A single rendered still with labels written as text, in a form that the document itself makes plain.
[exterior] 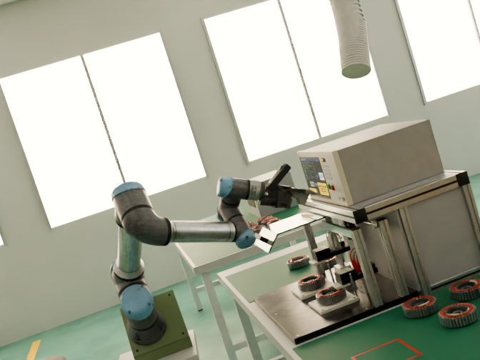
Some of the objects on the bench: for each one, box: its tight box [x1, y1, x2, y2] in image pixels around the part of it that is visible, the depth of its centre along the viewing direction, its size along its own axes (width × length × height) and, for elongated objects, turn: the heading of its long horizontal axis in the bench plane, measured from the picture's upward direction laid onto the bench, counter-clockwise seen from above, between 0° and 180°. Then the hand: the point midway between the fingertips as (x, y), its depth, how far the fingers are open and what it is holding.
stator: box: [286, 255, 310, 269], centre depth 318 cm, size 11×11×4 cm
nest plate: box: [291, 278, 334, 300], centre depth 267 cm, size 15×15×1 cm
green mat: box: [292, 275, 480, 360], centre depth 196 cm, size 94×61×1 cm, turn 173°
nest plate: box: [309, 291, 359, 315], centre depth 243 cm, size 15×15×1 cm
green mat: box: [225, 234, 351, 303], centre depth 322 cm, size 94×61×1 cm, turn 173°
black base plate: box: [253, 261, 419, 345], centre depth 255 cm, size 47×64×2 cm
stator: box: [316, 286, 346, 306], centre depth 243 cm, size 11×11×4 cm
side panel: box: [398, 184, 480, 296], centre depth 229 cm, size 28×3×32 cm, turn 173°
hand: (312, 191), depth 243 cm, fingers closed
